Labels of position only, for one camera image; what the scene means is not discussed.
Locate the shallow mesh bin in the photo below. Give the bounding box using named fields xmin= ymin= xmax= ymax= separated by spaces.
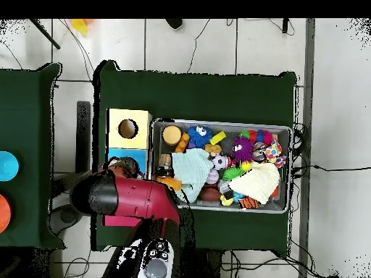
xmin=146 ymin=117 xmax=293 ymax=214

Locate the blue spiky ball with eyes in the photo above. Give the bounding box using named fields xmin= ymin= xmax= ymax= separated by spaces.
xmin=186 ymin=125 xmax=213 ymax=148

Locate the purple spiky monster toy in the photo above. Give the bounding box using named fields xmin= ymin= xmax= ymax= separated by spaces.
xmin=231 ymin=136 xmax=255 ymax=164

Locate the brown toy football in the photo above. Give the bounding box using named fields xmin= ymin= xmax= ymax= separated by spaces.
xmin=199 ymin=186 xmax=222 ymax=203

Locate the light blue muslin cloth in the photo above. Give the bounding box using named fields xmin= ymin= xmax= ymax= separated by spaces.
xmin=171 ymin=148 xmax=214 ymax=203

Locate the black cable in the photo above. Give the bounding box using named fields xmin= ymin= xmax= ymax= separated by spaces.
xmin=292 ymin=164 xmax=371 ymax=172

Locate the wooden box with three holes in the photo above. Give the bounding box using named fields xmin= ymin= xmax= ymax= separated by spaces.
xmin=103 ymin=108 xmax=154 ymax=227

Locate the yellow floor object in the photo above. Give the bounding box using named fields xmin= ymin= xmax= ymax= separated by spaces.
xmin=70 ymin=18 xmax=95 ymax=35

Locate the black upright bar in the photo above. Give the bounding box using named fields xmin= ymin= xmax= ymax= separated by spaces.
xmin=75 ymin=101 xmax=91 ymax=174

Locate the black rod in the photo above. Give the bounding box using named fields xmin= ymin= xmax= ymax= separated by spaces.
xmin=28 ymin=18 xmax=62 ymax=50

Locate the grey round base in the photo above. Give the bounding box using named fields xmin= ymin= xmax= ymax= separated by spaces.
xmin=47 ymin=203 xmax=85 ymax=236

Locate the blue bowl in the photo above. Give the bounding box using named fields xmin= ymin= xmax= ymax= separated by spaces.
xmin=0 ymin=151 xmax=20 ymax=182

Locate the orange bowl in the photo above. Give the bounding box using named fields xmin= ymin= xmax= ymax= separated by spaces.
xmin=0 ymin=193 xmax=12 ymax=234

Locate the black and white soccer ball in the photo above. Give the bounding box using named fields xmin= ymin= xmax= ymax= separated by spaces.
xmin=212 ymin=155 xmax=228 ymax=171

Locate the dark green tablecloth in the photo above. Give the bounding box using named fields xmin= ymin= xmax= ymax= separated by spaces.
xmin=0 ymin=62 xmax=66 ymax=250
xmin=92 ymin=59 xmax=298 ymax=257

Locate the green spiky ball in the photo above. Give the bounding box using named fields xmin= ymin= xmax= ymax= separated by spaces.
xmin=222 ymin=167 xmax=246 ymax=182

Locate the cream muslin cloth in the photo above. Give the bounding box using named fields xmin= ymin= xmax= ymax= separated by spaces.
xmin=228 ymin=161 xmax=281 ymax=205

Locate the orange plastic toy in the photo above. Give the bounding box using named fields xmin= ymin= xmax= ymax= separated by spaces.
xmin=156 ymin=176 xmax=183 ymax=191

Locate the polka dot cloth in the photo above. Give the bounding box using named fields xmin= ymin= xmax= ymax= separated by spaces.
xmin=262 ymin=141 xmax=287 ymax=168

